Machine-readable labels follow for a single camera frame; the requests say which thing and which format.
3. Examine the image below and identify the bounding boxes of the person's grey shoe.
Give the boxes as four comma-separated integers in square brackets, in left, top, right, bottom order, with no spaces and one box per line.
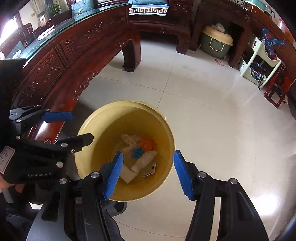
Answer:
[105,201,127,217]

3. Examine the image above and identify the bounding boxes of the person's dark trousers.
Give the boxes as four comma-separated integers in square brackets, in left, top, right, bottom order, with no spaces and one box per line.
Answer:
[5,202,123,241]

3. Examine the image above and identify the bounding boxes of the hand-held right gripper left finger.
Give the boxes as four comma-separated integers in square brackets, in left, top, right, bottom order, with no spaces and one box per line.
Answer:
[42,152,124,241]

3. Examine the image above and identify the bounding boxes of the white bubble wrap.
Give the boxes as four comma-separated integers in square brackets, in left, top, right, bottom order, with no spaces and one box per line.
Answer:
[121,134,141,151]

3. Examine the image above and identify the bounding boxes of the person's left hand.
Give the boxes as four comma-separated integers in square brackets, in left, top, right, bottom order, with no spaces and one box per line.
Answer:
[0,176,25,194]

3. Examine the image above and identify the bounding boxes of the teal floral cushion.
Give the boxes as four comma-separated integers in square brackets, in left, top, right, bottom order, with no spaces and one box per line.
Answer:
[70,1,94,16]

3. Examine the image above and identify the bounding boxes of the green bin with beige lid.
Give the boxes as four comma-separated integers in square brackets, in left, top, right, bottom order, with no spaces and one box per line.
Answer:
[200,23,234,58]

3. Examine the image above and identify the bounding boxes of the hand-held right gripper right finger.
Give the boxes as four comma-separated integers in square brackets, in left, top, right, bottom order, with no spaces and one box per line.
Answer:
[173,150,270,241]

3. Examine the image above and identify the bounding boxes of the orange ball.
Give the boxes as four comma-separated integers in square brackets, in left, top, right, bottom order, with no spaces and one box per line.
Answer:
[140,137,155,150]

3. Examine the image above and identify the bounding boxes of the blue sofa seat cushion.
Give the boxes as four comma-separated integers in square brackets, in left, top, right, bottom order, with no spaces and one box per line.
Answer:
[128,0,169,16]

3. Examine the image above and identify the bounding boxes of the white plastic bottle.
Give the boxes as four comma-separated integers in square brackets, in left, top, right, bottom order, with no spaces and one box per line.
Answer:
[131,151,158,174]

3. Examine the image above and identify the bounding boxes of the carved wooden coffee table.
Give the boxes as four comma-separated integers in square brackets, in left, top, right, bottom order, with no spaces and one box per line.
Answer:
[0,3,141,144]

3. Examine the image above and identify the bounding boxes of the red wooden stool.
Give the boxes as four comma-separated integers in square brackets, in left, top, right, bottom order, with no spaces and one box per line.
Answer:
[264,65,292,108]

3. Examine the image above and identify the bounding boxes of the potted green plant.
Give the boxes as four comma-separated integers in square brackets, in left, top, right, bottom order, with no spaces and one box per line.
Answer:
[50,0,63,15]

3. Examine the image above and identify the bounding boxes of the yellow plastic bucket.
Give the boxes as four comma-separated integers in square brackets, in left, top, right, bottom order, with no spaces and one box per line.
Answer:
[74,100,176,202]

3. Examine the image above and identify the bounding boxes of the white sheet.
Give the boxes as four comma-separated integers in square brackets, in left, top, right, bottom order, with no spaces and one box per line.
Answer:
[120,165,137,184]

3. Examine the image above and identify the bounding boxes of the dark wooden side cabinet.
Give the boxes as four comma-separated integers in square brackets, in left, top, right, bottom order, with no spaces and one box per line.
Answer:
[190,0,289,67]

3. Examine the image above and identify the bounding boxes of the small teal scrap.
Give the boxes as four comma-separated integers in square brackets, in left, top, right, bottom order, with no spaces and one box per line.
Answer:
[131,148,145,159]

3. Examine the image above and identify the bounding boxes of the white shelf cart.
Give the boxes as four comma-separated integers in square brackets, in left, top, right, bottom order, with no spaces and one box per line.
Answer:
[238,35,284,90]

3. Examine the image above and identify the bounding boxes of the carved dark wooden sofa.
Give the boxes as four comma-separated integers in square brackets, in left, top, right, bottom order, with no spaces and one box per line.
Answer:
[128,0,192,54]

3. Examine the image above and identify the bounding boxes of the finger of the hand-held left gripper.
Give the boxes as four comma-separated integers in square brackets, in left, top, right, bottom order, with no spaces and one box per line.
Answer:
[52,133,94,154]
[9,105,73,139]

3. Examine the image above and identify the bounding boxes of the blue toy gun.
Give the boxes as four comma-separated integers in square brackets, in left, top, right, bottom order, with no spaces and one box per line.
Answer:
[261,28,285,58]

